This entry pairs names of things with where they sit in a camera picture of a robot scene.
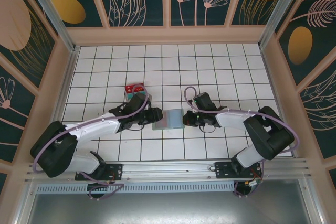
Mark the aluminium corner post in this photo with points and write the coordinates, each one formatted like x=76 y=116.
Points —
x=278 y=11
x=50 y=11

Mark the plain teal card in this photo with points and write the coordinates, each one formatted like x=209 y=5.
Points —
x=136 y=93

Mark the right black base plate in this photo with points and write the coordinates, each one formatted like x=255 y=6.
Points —
x=223 y=171

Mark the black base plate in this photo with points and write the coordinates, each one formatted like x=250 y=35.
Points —
x=116 y=171
x=223 y=171

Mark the clear acrylic card box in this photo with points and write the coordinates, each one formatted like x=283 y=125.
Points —
x=150 y=97

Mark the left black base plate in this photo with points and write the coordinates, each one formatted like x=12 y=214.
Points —
x=116 y=171

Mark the right aluminium corner post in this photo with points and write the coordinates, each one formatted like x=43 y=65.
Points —
x=278 y=11

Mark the green card holder album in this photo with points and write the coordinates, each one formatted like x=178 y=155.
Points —
x=173 y=117

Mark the left aluminium corner post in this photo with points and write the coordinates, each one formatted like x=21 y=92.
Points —
x=50 y=11

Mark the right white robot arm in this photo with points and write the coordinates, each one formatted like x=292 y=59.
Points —
x=231 y=119

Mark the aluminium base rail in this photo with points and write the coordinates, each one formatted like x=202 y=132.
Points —
x=170 y=170

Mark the electronics board with yellow connector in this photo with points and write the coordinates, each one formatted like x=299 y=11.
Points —
x=252 y=183

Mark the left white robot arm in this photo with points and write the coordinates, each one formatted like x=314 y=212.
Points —
x=92 y=129

